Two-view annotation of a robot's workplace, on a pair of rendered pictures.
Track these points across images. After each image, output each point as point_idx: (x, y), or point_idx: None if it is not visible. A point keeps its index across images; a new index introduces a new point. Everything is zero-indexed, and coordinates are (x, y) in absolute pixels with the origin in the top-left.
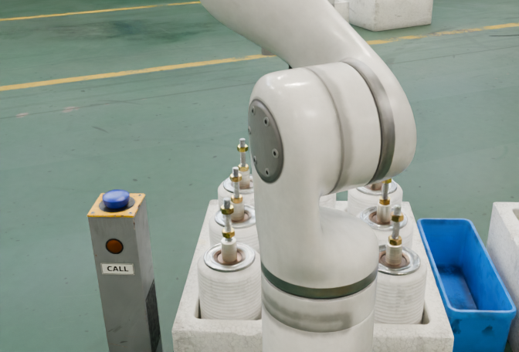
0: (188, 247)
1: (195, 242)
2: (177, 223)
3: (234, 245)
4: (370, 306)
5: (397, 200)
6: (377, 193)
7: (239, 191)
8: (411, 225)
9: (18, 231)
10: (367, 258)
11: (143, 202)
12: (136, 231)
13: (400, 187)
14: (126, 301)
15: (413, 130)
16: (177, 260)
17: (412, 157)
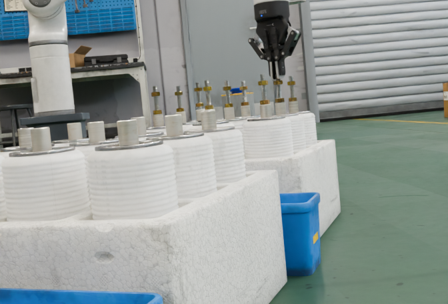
0: (387, 205)
1: (395, 206)
2: (431, 201)
3: (196, 111)
4: (31, 55)
5: (247, 128)
6: (249, 119)
7: (243, 97)
8: (197, 127)
9: (418, 179)
10: (29, 37)
11: (239, 95)
12: (223, 105)
13: (262, 123)
14: None
15: None
16: (365, 205)
17: (23, 3)
